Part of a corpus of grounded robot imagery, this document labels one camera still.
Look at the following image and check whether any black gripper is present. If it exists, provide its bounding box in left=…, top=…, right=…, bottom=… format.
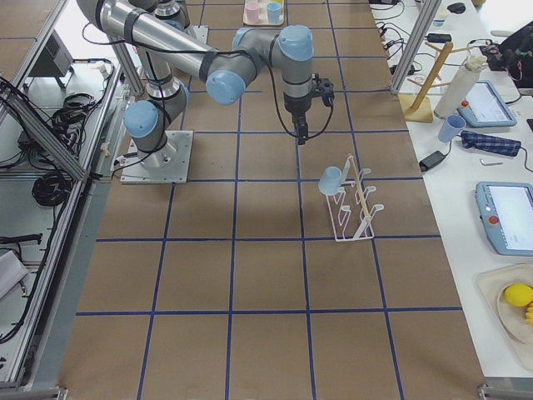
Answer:
left=283, top=93, right=311, bottom=145

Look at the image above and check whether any light blue cup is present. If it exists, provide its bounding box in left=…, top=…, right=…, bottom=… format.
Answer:
left=318, top=166, right=342, bottom=196

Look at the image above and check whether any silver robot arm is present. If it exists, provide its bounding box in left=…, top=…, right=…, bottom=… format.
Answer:
left=154, top=0, right=190, bottom=30
left=77, top=1, right=315, bottom=169

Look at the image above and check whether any blue cup on tray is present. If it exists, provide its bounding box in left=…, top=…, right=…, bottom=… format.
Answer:
left=266, top=2, right=281, bottom=25

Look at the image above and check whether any pink plastic cup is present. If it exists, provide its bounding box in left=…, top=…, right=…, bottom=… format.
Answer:
left=243, top=1, right=260, bottom=25

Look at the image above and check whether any blue cup on desk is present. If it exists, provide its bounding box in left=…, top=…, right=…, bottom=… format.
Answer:
left=437, top=114, right=466, bottom=143

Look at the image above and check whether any cream plastic tray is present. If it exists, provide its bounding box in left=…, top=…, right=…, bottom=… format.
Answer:
left=244, top=0, right=285, bottom=27

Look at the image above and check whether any wooden mug tree stand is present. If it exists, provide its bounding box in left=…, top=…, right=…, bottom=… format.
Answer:
left=398, top=41, right=469, bottom=123

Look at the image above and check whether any black power adapter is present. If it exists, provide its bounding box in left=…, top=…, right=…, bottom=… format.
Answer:
left=418, top=151, right=447, bottom=173

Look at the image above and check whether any blue teach pendant far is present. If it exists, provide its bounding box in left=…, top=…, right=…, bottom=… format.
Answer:
left=457, top=80, right=516, bottom=128

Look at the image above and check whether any blue teach pendant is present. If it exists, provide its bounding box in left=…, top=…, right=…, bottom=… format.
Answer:
left=476, top=182, right=532, bottom=257
left=457, top=80, right=516, bottom=128

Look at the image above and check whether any folded blue plaid umbrella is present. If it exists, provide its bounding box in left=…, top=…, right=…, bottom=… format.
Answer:
left=460, top=130, right=521, bottom=157

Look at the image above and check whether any blue teach pendant near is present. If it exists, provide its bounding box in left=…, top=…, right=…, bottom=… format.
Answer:
left=476, top=182, right=532, bottom=257

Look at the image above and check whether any yellow lemon toy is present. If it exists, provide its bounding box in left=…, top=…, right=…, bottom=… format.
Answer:
left=503, top=282, right=533, bottom=308

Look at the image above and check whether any cream tray on desk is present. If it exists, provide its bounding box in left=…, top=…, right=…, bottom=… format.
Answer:
left=476, top=264, right=532, bottom=372

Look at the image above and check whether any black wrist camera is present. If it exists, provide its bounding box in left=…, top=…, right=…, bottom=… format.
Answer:
left=311, top=73, right=335, bottom=108

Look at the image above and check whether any white wire cup rack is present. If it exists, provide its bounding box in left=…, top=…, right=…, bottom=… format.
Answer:
left=324, top=154, right=385, bottom=243

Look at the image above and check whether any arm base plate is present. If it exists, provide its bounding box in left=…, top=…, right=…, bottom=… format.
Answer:
left=185, top=25, right=209, bottom=45
left=120, top=130, right=193, bottom=184

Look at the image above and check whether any aluminium frame post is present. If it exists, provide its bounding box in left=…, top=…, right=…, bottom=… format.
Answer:
left=390, top=0, right=441, bottom=94

